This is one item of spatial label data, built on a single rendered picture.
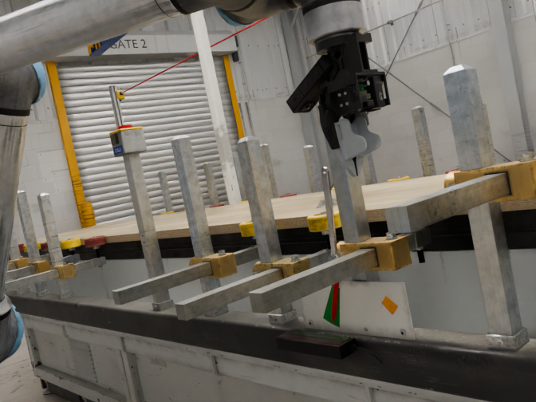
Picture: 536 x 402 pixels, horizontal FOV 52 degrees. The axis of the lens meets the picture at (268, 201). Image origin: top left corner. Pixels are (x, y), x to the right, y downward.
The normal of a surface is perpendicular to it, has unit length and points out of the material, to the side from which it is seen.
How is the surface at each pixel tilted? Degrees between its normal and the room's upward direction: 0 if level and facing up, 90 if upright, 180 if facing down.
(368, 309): 90
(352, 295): 90
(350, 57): 90
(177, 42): 90
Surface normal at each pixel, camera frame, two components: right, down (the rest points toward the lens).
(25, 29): -0.36, 0.24
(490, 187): 0.66, -0.09
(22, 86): 0.86, 0.33
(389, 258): -0.73, 0.18
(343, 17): 0.18, 0.02
